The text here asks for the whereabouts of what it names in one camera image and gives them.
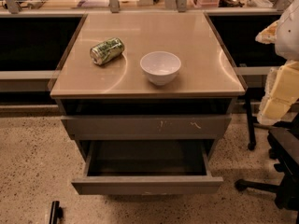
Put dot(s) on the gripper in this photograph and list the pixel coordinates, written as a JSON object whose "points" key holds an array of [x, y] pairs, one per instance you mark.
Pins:
{"points": [[288, 36]]}

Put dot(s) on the grey drawer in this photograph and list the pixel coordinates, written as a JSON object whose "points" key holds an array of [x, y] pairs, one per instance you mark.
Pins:
{"points": [[140, 167], [146, 127]]}

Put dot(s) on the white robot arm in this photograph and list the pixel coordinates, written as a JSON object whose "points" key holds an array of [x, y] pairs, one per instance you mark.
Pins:
{"points": [[287, 43]]}

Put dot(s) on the grey drawer cabinet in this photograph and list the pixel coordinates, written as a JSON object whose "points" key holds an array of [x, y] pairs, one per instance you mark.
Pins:
{"points": [[206, 84]]}

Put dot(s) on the black office chair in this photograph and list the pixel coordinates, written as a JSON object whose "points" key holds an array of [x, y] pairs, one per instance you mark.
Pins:
{"points": [[283, 139]]}

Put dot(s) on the black table leg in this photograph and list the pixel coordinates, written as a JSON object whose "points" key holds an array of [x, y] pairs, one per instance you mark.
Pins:
{"points": [[252, 138]]}

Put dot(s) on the white bowl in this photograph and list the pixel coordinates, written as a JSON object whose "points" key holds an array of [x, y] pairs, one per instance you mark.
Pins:
{"points": [[160, 67]]}

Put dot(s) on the green soda can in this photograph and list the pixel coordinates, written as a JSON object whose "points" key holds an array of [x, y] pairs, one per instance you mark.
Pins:
{"points": [[107, 50]]}

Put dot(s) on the black object on floor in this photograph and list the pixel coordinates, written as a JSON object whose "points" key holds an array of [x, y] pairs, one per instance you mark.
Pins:
{"points": [[56, 213]]}

